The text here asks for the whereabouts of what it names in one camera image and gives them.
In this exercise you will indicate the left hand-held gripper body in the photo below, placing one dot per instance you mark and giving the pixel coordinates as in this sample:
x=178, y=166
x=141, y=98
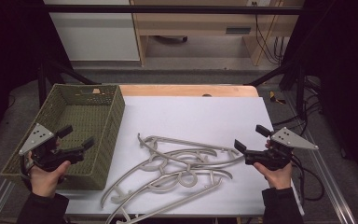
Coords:
x=37, y=137

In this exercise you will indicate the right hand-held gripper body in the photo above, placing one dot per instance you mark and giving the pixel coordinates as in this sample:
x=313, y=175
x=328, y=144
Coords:
x=289, y=138

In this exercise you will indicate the green woven basket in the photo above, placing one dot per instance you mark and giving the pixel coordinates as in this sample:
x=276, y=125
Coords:
x=84, y=118

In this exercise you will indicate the person's right hand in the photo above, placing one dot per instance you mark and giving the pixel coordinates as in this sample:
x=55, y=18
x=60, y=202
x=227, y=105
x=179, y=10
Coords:
x=278, y=179

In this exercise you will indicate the person's left hand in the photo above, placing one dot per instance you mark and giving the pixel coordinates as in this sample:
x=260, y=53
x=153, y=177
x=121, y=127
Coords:
x=45, y=183

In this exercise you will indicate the yellow and black tool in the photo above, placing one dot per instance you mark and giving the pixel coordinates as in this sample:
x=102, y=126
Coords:
x=273, y=97

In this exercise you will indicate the tan basket tag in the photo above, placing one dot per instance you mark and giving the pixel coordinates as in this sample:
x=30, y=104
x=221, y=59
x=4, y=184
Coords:
x=96, y=91

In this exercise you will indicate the black metal stand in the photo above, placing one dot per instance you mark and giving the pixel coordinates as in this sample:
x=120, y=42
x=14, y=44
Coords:
x=299, y=87
x=42, y=84

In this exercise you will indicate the white table sheet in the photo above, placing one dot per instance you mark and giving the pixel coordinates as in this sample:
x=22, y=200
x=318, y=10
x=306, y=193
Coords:
x=192, y=118

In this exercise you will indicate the white cabinet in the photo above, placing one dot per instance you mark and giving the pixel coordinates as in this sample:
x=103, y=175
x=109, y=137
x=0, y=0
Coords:
x=96, y=34

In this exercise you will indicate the light wooden desk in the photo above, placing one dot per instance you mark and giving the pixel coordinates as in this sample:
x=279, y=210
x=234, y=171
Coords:
x=195, y=23

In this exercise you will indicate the black horizontal frame bar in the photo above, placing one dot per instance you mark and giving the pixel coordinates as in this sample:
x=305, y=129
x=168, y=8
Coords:
x=167, y=9

